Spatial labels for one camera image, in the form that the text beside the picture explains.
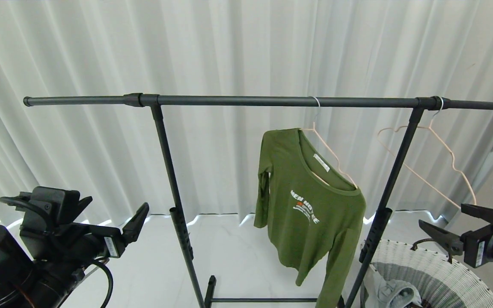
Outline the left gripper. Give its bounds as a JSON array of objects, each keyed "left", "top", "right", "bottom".
[{"left": 37, "top": 196, "right": 150, "bottom": 296}]

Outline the pink clothes hanger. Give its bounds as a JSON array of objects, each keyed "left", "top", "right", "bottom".
[
  {"left": 377, "top": 98, "right": 477, "bottom": 210},
  {"left": 300, "top": 97, "right": 358, "bottom": 189}
]

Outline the green printed shirt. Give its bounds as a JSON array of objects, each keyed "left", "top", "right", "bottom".
[{"left": 254, "top": 127, "right": 367, "bottom": 308}]

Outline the white laundry basket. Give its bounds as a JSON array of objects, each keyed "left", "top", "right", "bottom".
[{"left": 360, "top": 238, "right": 493, "bottom": 308}]

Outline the black clothes rack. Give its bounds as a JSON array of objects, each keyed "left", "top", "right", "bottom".
[{"left": 23, "top": 93, "right": 493, "bottom": 308}]

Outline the white curtain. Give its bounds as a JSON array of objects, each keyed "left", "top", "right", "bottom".
[{"left": 0, "top": 0, "right": 493, "bottom": 227}]

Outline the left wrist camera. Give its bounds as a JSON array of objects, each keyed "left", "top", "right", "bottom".
[{"left": 19, "top": 186, "right": 82, "bottom": 259}]

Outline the black cable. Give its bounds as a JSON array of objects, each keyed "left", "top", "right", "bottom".
[{"left": 0, "top": 196, "right": 114, "bottom": 308}]

